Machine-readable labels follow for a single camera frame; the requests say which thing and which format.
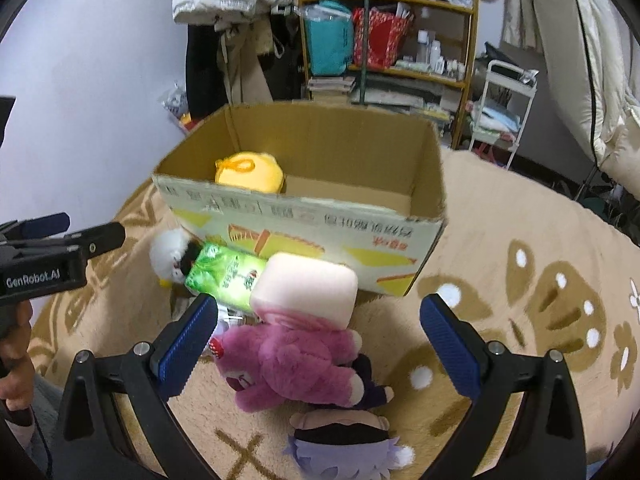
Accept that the plastic bag with toys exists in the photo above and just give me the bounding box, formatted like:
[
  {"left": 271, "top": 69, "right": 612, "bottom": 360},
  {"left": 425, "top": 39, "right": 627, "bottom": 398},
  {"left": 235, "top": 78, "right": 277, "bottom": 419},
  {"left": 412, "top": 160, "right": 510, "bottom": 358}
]
[{"left": 162, "top": 82, "right": 193, "bottom": 133}]

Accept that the white and black plush toy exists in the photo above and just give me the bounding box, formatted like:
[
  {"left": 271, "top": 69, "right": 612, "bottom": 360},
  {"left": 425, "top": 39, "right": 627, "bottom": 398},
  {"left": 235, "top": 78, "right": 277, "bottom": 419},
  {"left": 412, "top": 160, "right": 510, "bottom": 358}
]
[{"left": 150, "top": 227, "right": 203, "bottom": 288}]

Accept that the group of small bottles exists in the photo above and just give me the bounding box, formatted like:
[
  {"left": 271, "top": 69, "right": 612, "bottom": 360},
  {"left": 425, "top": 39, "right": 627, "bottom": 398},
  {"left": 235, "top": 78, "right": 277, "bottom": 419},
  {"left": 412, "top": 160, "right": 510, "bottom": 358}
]
[{"left": 415, "top": 30, "right": 468, "bottom": 81}]

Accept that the beige printed blanket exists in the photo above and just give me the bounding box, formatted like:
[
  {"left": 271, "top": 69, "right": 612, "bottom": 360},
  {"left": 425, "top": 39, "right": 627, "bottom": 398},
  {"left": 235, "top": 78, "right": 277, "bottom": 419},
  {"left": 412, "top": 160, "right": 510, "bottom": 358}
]
[{"left": 30, "top": 150, "right": 640, "bottom": 480}]

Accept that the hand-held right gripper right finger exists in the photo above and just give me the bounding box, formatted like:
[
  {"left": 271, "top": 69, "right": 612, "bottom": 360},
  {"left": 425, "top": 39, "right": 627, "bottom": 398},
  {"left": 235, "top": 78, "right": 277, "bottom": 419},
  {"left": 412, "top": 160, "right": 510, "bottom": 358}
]
[{"left": 419, "top": 293, "right": 588, "bottom": 480}]

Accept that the pink swirl roll cushion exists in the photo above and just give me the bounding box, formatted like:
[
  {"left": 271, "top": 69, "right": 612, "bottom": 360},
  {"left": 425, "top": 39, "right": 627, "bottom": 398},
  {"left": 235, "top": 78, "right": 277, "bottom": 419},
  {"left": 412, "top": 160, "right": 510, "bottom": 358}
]
[{"left": 249, "top": 252, "right": 360, "bottom": 332}]

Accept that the teal bag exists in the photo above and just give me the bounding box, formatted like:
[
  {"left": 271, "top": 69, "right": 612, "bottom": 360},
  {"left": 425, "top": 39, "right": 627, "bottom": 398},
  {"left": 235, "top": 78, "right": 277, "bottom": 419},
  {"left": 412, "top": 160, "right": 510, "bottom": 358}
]
[{"left": 302, "top": 1, "right": 355, "bottom": 75}]

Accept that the red patterned bag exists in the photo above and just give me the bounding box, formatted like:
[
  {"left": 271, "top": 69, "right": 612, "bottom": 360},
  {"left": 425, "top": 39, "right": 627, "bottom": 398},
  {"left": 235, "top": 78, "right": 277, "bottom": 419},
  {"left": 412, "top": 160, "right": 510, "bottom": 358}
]
[{"left": 351, "top": 6, "right": 413, "bottom": 71}]

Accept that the pink bear plush toy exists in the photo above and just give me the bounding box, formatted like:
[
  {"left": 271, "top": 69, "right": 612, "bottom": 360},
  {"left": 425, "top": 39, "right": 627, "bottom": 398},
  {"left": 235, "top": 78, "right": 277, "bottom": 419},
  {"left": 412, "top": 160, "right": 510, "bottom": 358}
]
[{"left": 212, "top": 327, "right": 365, "bottom": 413}]

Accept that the stack of books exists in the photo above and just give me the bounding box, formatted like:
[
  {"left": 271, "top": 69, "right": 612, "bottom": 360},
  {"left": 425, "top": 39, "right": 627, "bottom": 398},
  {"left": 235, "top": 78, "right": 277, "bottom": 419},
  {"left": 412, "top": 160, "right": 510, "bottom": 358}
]
[{"left": 306, "top": 75, "right": 451, "bottom": 121}]

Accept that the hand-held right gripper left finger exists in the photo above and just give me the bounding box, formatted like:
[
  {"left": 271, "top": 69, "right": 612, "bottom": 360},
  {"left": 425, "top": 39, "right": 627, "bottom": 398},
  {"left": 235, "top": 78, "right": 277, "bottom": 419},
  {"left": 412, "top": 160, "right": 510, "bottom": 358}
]
[{"left": 50, "top": 292, "right": 221, "bottom": 480}]

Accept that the dark purple plush toy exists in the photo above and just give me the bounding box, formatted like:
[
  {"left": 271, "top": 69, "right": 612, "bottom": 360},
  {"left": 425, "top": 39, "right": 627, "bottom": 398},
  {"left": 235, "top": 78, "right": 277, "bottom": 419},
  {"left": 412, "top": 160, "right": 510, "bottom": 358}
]
[{"left": 345, "top": 352, "right": 396, "bottom": 408}]

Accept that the white recliner chair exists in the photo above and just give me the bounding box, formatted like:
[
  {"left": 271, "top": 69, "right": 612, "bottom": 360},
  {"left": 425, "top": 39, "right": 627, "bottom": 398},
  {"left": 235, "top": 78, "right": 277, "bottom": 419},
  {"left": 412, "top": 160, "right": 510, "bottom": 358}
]
[{"left": 500, "top": 0, "right": 640, "bottom": 201}]

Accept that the yellow plush toy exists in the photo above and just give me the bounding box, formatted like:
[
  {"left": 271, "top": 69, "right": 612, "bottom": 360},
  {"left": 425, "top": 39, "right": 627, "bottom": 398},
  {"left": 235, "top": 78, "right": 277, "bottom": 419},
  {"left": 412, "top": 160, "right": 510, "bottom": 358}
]
[{"left": 215, "top": 149, "right": 287, "bottom": 195}]

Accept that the black bag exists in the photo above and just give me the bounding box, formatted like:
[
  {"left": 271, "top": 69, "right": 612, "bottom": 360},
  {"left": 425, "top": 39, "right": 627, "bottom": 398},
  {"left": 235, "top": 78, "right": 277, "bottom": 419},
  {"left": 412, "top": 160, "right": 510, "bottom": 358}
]
[{"left": 482, "top": 42, "right": 538, "bottom": 86}]

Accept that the white trolley cart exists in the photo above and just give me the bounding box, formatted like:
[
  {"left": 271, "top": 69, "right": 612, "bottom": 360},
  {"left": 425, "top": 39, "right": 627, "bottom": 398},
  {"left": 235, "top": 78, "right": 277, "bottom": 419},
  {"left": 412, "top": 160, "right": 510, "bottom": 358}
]
[{"left": 467, "top": 59, "right": 538, "bottom": 171}]

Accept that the green pole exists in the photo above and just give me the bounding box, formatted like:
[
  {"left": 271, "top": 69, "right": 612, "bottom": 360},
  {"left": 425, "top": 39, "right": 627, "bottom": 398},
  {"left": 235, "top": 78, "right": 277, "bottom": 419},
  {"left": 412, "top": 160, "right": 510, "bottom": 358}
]
[{"left": 361, "top": 0, "right": 371, "bottom": 106}]

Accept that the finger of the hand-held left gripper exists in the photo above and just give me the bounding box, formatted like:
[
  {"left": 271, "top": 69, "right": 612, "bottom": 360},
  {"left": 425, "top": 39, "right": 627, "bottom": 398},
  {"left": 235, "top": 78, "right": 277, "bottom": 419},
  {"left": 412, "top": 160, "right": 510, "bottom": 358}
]
[
  {"left": 65, "top": 222, "right": 126, "bottom": 261},
  {"left": 0, "top": 212, "right": 71, "bottom": 247}
]

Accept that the black coat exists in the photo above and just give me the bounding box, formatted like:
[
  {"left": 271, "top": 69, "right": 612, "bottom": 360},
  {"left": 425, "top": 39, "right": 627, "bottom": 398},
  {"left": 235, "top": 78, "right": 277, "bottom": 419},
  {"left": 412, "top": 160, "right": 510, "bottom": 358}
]
[{"left": 185, "top": 22, "right": 228, "bottom": 121}]

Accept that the wooden shelf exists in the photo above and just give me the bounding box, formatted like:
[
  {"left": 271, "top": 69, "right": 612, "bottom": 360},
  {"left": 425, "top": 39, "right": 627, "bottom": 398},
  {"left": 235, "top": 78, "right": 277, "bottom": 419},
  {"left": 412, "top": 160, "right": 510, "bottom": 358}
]
[{"left": 295, "top": 0, "right": 481, "bottom": 148}]

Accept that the beige coat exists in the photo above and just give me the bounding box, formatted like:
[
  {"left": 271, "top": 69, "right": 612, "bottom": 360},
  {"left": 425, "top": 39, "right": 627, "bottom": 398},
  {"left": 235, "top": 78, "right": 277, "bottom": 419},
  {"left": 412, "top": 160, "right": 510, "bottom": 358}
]
[{"left": 217, "top": 20, "right": 273, "bottom": 108}]

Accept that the purple-haired plush doll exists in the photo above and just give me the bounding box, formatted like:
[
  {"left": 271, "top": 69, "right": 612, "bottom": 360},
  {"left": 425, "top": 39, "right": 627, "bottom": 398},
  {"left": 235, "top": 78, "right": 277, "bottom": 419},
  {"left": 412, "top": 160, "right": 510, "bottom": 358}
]
[{"left": 287, "top": 406, "right": 416, "bottom": 480}]

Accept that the printed cardboard box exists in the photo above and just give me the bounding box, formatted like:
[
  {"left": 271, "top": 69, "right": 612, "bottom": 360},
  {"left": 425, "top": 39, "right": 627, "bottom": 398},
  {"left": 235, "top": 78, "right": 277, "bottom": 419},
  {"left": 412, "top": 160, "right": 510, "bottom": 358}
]
[{"left": 151, "top": 101, "right": 447, "bottom": 297}]

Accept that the person's left hand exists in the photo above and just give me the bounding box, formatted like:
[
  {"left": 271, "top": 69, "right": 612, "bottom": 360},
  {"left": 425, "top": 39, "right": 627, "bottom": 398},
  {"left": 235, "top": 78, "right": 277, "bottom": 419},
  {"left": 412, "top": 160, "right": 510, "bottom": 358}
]
[{"left": 0, "top": 300, "right": 37, "bottom": 426}]

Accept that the green tissue pack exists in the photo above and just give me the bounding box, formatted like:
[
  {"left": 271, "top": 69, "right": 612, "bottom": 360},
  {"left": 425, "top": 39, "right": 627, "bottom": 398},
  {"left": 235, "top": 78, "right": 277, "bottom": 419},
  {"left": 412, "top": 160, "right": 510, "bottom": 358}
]
[{"left": 184, "top": 242, "right": 271, "bottom": 311}]

